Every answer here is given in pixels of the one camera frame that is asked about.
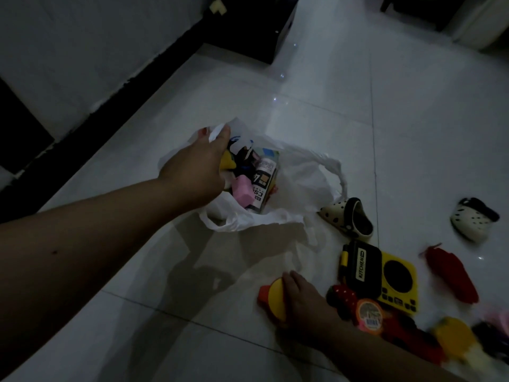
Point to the person's right hand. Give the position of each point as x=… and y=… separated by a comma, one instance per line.
x=306, y=306

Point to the person's left hand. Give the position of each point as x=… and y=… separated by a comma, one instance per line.
x=195, y=171

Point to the black yellow device toy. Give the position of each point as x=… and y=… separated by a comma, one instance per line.
x=358, y=268

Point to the silver spray can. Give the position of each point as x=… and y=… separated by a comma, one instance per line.
x=263, y=179

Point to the yellow music player toy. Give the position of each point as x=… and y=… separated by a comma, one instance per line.
x=397, y=282

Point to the cream clog shoe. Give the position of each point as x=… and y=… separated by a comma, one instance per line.
x=473, y=220
x=350, y=218

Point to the white plastic bag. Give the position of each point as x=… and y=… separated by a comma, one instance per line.
x=302, y=182

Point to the red ladybug toy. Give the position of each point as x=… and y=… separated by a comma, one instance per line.
x=413, y=338

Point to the red plush toy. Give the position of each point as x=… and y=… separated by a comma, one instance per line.
x=451, y=274

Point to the yellow gourd toy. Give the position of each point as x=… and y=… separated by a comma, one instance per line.
x=453, y=336

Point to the pink cupcake toy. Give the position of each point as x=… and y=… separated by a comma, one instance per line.
x=502, y=314

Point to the person's right forearm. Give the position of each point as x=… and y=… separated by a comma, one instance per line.
x=377, y=354

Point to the person's left forearm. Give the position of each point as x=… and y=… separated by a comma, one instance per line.
x=79, y=254

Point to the black cabinet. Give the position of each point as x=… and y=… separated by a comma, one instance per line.
x=258, y=23

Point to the dark wooden table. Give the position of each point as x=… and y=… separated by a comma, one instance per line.
x=421, y=7

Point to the small white wall plug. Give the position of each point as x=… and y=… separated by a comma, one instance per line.
x=218, y=6

